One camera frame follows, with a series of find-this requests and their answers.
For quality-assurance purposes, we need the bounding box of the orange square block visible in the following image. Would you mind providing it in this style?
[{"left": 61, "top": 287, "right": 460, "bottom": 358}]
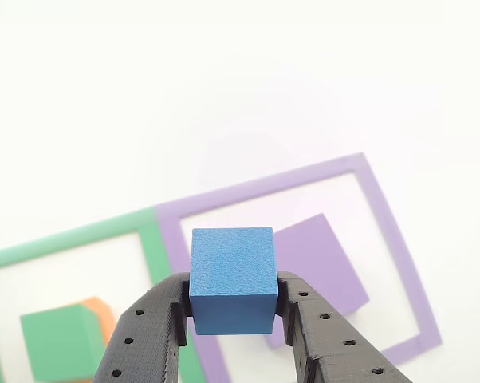
[{"left": 64, "top": 297, "right": 116, "bottom": 346}]

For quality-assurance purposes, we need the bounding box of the green cube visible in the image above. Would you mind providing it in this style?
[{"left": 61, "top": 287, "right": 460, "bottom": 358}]
[{"left": 19, "top": 302, "right": 108, "bottom": 383}]

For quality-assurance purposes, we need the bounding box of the purple square block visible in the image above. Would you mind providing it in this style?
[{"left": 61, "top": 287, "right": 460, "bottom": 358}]
[{"left": 263, "top": 212, "right": 371, "bottom": 350}]

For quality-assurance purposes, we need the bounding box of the small blue cube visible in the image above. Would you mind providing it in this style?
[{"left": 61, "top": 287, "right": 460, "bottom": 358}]
[{"left": 188, "top": 226, "right": 280, "bottom": 336}]

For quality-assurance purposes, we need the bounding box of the green tape square frame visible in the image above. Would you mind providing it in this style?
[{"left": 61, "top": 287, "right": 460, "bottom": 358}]
[{"left": 0, "top": 207, "right": 207, "bottom": 383}]

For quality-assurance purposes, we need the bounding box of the purple tape square frame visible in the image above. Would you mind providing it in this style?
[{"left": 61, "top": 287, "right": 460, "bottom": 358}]
[{"left": 155, "top": 151, "right": 443, "bottom": 383}]

